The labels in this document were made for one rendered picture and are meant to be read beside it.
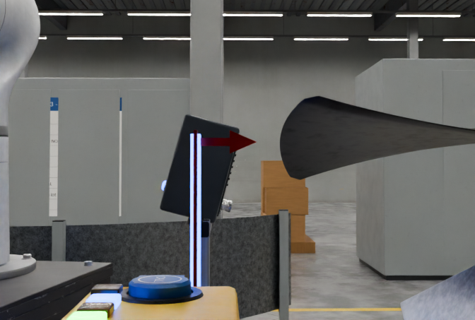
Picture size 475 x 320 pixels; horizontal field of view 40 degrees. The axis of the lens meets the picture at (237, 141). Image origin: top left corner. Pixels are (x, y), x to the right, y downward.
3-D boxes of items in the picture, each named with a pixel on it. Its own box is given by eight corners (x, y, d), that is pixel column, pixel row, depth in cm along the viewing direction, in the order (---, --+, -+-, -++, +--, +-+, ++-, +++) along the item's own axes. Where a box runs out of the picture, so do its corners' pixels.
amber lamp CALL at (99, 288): (119, 298, 41) (119, 288, 41) (90, 298, 41) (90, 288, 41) (123, 292, 43) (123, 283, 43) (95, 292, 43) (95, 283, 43)
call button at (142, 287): (189, 310, 40) (189, 282, 40) (124, 310, 40) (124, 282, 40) (192, 297, 44) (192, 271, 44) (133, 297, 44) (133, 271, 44)
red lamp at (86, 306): (109, 319, 35) (109, 308, 35) (75, 319, 35) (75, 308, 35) (114, 311, 37) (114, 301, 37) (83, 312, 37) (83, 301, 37)
